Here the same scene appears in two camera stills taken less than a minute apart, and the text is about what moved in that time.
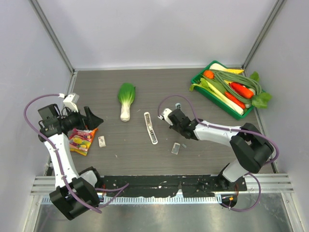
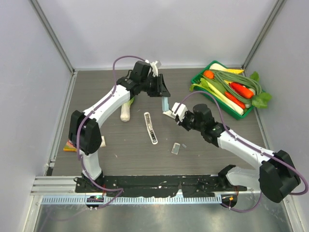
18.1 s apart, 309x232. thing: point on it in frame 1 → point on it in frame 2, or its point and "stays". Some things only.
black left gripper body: x=82 y=123 → x=154 y=86
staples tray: x=175 y=148 stays
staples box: x=102 y=141 stays
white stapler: x=150 y=128 stays
